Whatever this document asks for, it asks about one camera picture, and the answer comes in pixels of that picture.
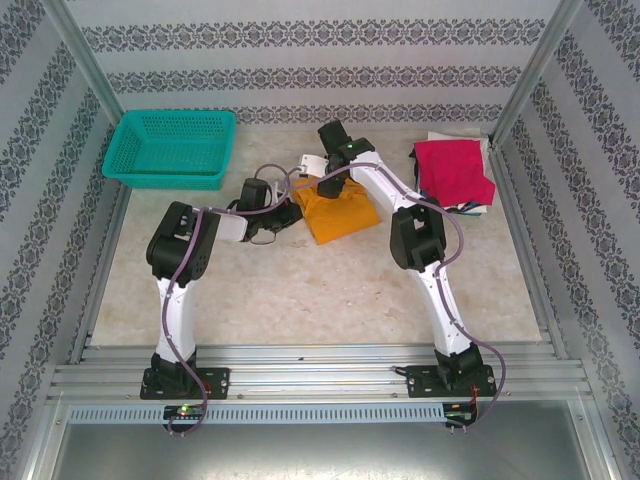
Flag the yellow printed t-shirt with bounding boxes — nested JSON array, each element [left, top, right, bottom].
[[292, 177, 380, 246]]

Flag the pink folded t-shirt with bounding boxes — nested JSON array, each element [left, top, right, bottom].
[[412, 139, 497, 207]]

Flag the teal plastic basket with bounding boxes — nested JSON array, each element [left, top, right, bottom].
[[101, 109, 237, 192]]

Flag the white t-shirt with blue print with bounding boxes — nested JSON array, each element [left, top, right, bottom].
[[410, 128, 495, 217]]

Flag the small circuit board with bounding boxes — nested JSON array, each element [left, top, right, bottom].
[[163, 404, 207, 420], [444, 402, 479, 424]]

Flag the grey metal sheet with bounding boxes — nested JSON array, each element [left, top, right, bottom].
[[47, 399, 619, 480]]

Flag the thin black cable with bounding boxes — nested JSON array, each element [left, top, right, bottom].
[[248, 226, 278, 247]]

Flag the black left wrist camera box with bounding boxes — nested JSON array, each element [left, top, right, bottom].
[[241, 178, 274, 211]]

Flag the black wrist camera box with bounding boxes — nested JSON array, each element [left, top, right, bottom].
[[317, 120, 354, 151], [241, 178, 274, 211]]

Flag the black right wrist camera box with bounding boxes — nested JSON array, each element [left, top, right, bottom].
[[317, 120, 354, 151]]

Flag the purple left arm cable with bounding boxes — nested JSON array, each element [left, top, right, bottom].
[[158, 162, 306, 439]]

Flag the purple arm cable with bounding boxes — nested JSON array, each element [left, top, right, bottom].
[[158, 162, 306, 439], [284, 159, 506, 434]]

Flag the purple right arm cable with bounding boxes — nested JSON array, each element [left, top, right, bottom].
[[284, 159, 506, 434]]

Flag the aluminium rail frame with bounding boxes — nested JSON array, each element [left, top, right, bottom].
[[47, 342, 596, 402]]

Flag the aluminium side rail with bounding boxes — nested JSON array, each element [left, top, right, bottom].
[[68, 124, 132, 364], [487, 142, 569, 360]]

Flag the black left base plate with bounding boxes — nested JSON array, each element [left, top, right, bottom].
[[140, 367, 231, 400]]

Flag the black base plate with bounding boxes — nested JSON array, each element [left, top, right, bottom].
[[140, 367, 231, 400], [405, 364, 497, 399]]

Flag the slotted grey cable duct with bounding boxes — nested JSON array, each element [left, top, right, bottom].
[[67, 403, 447, 425]]

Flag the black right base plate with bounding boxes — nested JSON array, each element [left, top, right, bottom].
[[405, 364, 497, 399]]

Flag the aluminium corner post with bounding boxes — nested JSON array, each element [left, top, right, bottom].
[[42, 0, 126, 146], [489, 0, 586, 146]]

